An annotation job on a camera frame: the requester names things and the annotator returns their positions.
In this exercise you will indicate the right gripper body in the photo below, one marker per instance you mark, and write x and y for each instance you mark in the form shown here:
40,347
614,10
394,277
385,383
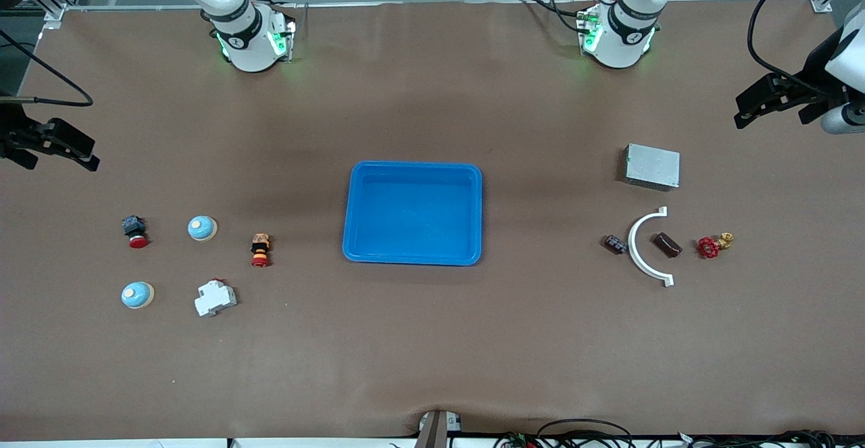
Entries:
11,134

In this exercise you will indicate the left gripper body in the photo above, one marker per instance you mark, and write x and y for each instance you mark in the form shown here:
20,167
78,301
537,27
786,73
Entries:
816,70

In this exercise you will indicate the light blue call bell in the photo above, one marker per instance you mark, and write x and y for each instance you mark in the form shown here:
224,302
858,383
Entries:
202,228
137,294

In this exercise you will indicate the brown electrolytic capacitor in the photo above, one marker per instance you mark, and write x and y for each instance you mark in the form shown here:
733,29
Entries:
666,244

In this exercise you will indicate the small black electrolytic capacitor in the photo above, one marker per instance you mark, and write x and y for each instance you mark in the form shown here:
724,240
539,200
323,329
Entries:
615,244

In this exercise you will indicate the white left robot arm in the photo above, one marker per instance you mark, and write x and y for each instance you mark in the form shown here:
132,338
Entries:
625,29

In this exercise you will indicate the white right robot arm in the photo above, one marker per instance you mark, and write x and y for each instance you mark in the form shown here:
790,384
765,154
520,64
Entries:
243,29

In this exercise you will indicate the blue plastic tray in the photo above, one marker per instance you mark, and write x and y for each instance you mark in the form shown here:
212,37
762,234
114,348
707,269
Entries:
413,213

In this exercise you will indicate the red emergency stop button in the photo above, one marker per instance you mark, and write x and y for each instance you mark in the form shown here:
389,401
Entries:
136,230

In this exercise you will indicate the grey metal power supply box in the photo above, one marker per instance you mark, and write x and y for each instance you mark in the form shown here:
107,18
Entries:
652,166

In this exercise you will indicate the white circuit breaker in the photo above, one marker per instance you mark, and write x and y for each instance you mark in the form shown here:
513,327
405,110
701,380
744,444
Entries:
215,298

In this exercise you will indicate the orange red push button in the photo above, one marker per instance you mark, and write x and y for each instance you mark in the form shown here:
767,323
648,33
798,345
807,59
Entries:
260,250

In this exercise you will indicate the brown table mat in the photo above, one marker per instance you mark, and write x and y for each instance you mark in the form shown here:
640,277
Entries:
432,340

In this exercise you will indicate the white curved plastic bracket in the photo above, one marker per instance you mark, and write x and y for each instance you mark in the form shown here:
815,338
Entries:
631,245

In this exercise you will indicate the white table edge rail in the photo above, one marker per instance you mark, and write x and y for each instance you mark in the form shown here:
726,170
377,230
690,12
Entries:
101,444

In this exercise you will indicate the grey metal clamp bracket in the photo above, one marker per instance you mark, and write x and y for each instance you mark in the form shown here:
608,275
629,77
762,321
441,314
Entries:
453,423

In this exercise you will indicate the brown camera mount post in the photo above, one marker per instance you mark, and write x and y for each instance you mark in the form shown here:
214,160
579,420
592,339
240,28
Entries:
432,434

